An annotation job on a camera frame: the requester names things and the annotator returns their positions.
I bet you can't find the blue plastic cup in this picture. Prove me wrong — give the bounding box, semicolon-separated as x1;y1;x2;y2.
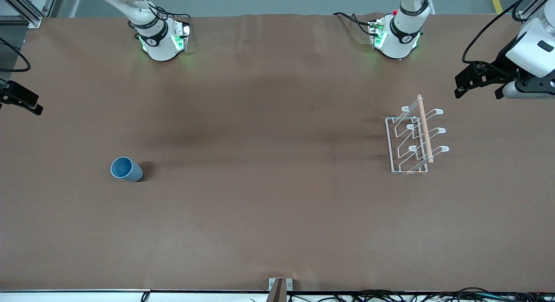
110;156;144;182

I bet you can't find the right arm base connector plate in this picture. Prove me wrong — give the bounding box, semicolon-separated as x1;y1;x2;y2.
173;23;192;52

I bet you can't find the left arm base connector plate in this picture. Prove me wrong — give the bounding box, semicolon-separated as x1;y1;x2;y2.
369;17;388;49

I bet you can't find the brown table cover sheet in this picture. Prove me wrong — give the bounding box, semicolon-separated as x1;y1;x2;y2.
0;14;555;292

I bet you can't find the white wire cup holder rack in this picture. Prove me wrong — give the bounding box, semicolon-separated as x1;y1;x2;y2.
385;94;450;175

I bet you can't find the aluminium frame profile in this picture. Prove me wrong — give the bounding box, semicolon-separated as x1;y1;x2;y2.
0;0;59;29
518;0;555;21

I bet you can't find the black left arm base cable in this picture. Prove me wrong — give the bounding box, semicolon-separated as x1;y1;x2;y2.
333;12;375;36

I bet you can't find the black arm base cable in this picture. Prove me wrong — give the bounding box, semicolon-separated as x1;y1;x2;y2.
130;0;192;30
333;12;375;36

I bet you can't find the black right arm base cable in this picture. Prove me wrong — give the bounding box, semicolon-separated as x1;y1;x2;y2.
130;0;192;30

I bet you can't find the tangled black cable bundle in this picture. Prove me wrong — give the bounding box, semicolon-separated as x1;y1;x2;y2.
286;287;555;302

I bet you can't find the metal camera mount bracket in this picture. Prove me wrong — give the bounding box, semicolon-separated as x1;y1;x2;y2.
267;278;294;302

